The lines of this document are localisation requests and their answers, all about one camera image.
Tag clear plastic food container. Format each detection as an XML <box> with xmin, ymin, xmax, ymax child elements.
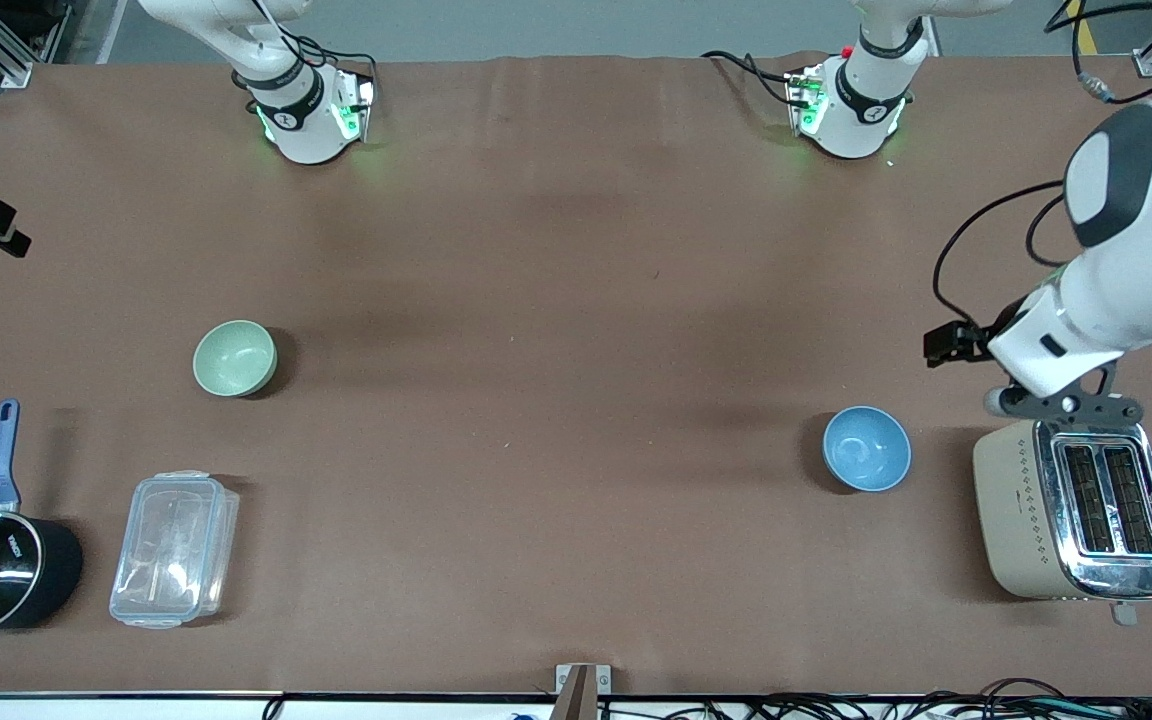
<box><xmin>109</xmin><ymin>471</ymin><xmax>240</xmax><ymax>630</ymax></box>

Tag green-lit base connector box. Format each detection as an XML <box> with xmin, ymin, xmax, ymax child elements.
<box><xmin>784</xmin><ymin>68</ymin><xmax>827</xmax><ymax>139</ymax></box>
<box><xmin>331</xmin><ymin>72</ymin><xmax>378</xmax><ymax>143</ymax></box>

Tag green bowl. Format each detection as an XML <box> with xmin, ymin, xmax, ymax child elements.
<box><xmin>193</xmin><ymin>320</ymin><xmax>278</xmax><ymax>398</ymax></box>

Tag black cable tangle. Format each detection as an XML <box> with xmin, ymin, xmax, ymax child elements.
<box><xmin>676</xmin><ymin>678</ymin><xmax>1152</xmax><ymax>720</ymax></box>

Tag beige and chrome toaster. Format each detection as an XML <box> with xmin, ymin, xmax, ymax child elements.
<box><xmin>972</xmin><ymin>407</ymin><xmax>1152</xmax><ymax>627</ymax></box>

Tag black saucepan with blue handle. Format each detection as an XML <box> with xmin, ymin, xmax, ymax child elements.
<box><xmin>0</xmin><ymin>400</ymin><xmax>84</xmax><ymax>636</ymax></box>

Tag black base cable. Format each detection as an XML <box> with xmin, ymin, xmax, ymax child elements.
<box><xmin>701</xmin><ymin>50</ymin><xmax>799</xmax><ymax>107</ymax></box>

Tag blue bowl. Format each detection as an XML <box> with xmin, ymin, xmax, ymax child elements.
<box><xmin>822</xmin><ymin>406</ymin><xmax>912</xmax><ymax>493</ymax></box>

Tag brown table mat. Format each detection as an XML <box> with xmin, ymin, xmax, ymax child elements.
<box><xmin>0</xmin><ymin>52</ymin><xmax>1152</xmax><ymax>699</ymax></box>

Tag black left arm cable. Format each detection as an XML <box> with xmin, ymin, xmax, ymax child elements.
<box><xmin>933</xmin><ymin>180</ymin><xmax>1069</xmax><ymax>333</ymax></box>

